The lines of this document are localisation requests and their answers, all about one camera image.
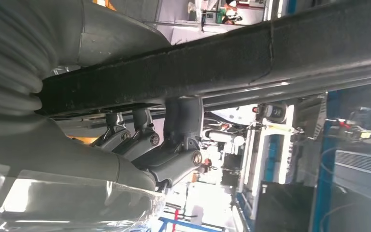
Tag grey ventilation unit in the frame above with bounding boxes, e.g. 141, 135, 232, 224
332, 148, 371, 232

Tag black flat panel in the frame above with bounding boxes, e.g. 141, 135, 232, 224
254, 182, 314, 232

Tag blue steel frame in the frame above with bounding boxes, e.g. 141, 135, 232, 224
311, 90, 341, 232

